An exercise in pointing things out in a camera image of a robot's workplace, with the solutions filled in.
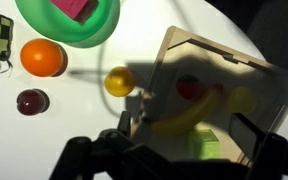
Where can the green translucent plastic bowl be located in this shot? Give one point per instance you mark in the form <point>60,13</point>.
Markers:
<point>44,20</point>

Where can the yellow toy lemon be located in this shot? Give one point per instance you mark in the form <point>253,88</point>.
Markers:
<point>241,100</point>

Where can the orange toy fruit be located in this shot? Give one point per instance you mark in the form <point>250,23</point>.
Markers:
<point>41,57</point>

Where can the yellow-orange round toy fruit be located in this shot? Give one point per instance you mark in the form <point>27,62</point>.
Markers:
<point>119,81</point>

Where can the dark red toy plum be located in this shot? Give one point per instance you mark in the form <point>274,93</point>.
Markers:
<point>30,102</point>

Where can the pink cube block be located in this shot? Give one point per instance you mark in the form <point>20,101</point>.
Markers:
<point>71,7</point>

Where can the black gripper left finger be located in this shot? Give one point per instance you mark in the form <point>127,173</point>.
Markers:
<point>124,121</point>

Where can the light wooden tray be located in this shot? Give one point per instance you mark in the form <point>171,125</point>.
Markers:
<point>260,80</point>

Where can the red toy strawberry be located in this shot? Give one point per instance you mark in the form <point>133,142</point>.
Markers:
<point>188,87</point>

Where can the light green cube block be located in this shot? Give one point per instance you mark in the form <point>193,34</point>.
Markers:
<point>204,145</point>

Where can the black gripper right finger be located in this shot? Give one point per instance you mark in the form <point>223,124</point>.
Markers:
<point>247,133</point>

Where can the yellow toy banana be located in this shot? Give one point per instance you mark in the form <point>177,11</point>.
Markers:
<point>187,120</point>

